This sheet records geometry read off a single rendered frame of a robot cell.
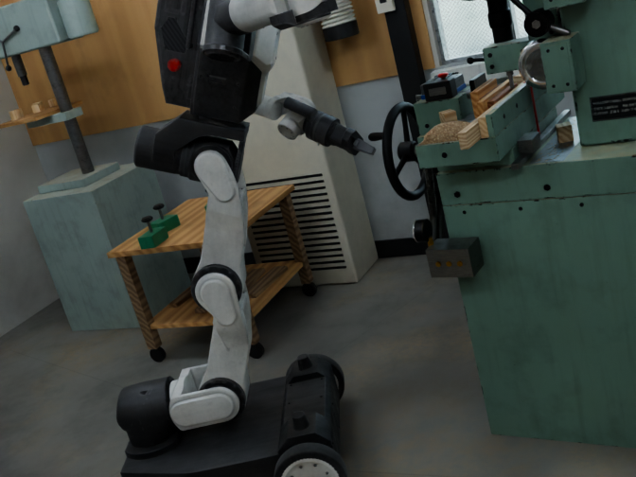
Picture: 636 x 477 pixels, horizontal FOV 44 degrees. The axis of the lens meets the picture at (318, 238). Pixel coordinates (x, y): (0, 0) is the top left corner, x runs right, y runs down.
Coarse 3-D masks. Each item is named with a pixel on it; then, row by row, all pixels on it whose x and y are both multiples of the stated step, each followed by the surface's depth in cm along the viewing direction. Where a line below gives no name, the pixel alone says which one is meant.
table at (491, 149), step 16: (544, 96) 218; (560, 96) 231; (528, 112) 206; (544, 112) 218; (512, 128) 196; (528, 128) 206; (432, 144) 195; (448, 144) 193; (480, 144) 188; (496, 144) 187; (512, 144) 195; (432, 160) 197; (448, 160) 194; (464, 160) 192; (480, 160) 190; (496, 160) 188
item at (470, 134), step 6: (504, 96) 208; (474, 120) 189; (468, 126) 185; (474, 126) 185; (462, 132) 181; (468, 132) 182; (474, 132) 185; (462, 138) 181; (468, 138) 182; (474, 138) 185; (480, 138) 187; (462, 144) 182; (468, 144) 182
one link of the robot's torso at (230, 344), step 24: (216, 288) 217; (216, 312) 219; (240, 312) 220; (216, 336) 226; (240, 336) 225; (216, 360) 229; (240, 360) 229; (216, 384) 230; (240, 384) 231; (240, 408) 232
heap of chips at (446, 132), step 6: (438, 126) 196; (444, 126) 195; (450, 126) 194; (456, 126) 193; (462, 126) 193; (432, 132) 196; (438, 132) 195; (444, 132) 194; (450, 132) 193; (456, 132) 192; (426, 138) 197; (432, 138) 196; (438, 138) 195; (444, 138) 194; (450, 138) 193; (456, 138) 192; (420, 144) 198
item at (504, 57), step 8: (512, 40) 207; (520, 40) 203; (528, 40) 200; (488, 48) 206; (496, 48) 205; (504, 48) 203; (512, 48) 202; (520, 48) 202; (488, 56) 206; (496, 56) 205; (504, 56) 204; (512, 56) 203; (488, 64) 207; (496, 64) 206; (504, 64) 205; (512, 64) 204; (488, 72) 208; (496, 72) 207; (512, 72) 208
